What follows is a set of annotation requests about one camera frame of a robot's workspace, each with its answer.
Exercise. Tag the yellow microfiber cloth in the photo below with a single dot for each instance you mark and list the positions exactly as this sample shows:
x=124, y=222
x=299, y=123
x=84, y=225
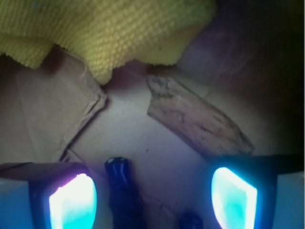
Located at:
x=105, y=34

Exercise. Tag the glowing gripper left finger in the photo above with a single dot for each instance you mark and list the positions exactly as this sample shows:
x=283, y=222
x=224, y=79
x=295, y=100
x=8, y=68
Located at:
x=47, y=196

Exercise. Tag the brown bark wood piece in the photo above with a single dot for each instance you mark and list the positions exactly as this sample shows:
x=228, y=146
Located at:
x=197, y=122

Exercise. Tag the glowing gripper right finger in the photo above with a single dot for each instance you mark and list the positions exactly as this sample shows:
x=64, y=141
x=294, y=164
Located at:
x=259, y=192

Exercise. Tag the brown paper bag tray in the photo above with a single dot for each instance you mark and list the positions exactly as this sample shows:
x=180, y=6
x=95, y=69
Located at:
x=248, y=63

